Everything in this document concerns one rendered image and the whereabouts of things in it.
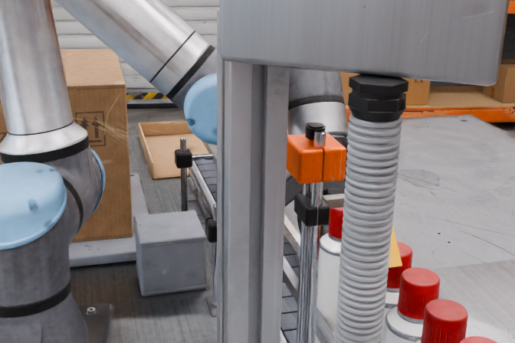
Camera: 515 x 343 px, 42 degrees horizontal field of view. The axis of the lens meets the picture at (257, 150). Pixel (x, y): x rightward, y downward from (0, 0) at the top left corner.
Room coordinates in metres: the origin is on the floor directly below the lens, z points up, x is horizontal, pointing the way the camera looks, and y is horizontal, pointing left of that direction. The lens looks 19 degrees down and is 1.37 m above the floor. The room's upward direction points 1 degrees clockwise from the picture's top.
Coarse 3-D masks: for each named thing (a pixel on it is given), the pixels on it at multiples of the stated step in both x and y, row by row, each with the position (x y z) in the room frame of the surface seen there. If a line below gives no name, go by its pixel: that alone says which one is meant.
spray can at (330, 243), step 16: (336, 208) 0.65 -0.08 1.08; (336, 224) 0.65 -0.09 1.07; (320, 240) 0.66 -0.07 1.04; (336, 240) 0.65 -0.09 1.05; (320, 256) 0.65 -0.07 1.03; (336, 256) 0.64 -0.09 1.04; (320, 272) 0.65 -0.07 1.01; (336, 272) 0.64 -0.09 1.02; (320, 288) 0.65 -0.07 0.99; (336, 288) 0.63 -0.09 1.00; (320, 304) 0.65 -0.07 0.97; (336, 304) 0.63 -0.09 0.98
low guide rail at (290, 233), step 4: (284, 216) 1.00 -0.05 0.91; (284, 220) 0.98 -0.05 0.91; (288, 220) 0.98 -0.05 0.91; (284, 224) 0.97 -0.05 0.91; (288, 224) 0.96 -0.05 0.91; (292, 224) 0.97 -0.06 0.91; (284, 228) 0.97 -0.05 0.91; (288, 228) 0.95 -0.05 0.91; (292, 228) 0.95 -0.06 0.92; (284, 232) 0.96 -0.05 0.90; (288, 232) 0.95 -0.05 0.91; (292, 232) 0.94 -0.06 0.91; (296, 232) 0.94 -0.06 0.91; (288, 236) 0.95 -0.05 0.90; (292, 236) 0.93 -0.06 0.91; (296, 236) 0.92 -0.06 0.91; (288, 240) 0.94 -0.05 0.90; (292, 240) 0.93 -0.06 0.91; (296, 240) 0.91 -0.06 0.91; (292, 244) 0.93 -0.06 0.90; (296, 244) 0.91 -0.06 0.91; (296, 248) 0.91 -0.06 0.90; (296, 252) 0.91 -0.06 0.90
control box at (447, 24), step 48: (240, 0) 0.42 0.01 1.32; (288, 0) 0.41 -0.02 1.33; (336, 0) 0.40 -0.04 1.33; (384, 0) 0.39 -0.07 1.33; (432, 0) 0.38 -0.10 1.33; (480, 0) 0.37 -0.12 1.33; (240, 48) 0.42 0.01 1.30; (288, 48) 0.41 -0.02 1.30; (336, 48) 0.40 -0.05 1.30; (384, 48) 0.39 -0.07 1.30; (432, 48) 0.38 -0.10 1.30; (480, 48) 0.37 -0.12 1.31
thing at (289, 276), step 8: (208, 144) 1.21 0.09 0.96; (208, 152) 1.20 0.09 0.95; (216, 152) 1.16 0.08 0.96; (216, 160) 1.13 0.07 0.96; (288, 264) 0.75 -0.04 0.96; (288, 272) 0.73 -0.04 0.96; (288, 280) 0.72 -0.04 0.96; (296, 280) 0.71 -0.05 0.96; (288, 288) 0.71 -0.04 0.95; (296, 288) 0.69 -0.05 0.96; (296, 296) 0.69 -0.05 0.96; (320, 320) 0.63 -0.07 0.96; (320, 328) 0.61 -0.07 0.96; (328, 328) 0.61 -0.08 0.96; (320, 336) 0.61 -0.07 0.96; (328, 336) 0.60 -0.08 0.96
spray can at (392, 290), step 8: (400, 248) 0.56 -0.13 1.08; (408, 248) 0.56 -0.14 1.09; (400, 256) 0.55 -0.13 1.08; (408, 256) 0.55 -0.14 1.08; (408, 264) 0.55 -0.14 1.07; (392, 272) 0.55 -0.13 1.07; (400, 272) 0.55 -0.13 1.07; (392, 280) 0.54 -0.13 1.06; (392, 288) 0.54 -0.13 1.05; (392, 296) 0.54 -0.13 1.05; (392, 304) 0.54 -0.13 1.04; (384, 312) 0.54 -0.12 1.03; (384, 320) 0.54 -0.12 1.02; (384, 328) 0.54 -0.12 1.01
